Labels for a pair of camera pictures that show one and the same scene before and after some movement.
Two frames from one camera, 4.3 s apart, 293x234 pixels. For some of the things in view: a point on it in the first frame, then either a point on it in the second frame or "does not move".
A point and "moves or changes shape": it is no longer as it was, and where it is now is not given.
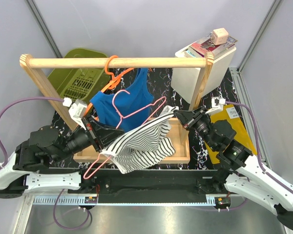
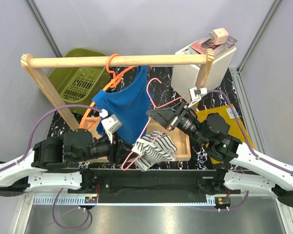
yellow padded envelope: x=229 y=113 does not move
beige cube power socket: x=219 y=36 does not move
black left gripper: x=99 y=135 → x=119 y=151
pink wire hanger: x=121 y=119 → x=145 y=127
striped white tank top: x=144 y=145 moves or changes shape
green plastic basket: x=81 y=85 does not move
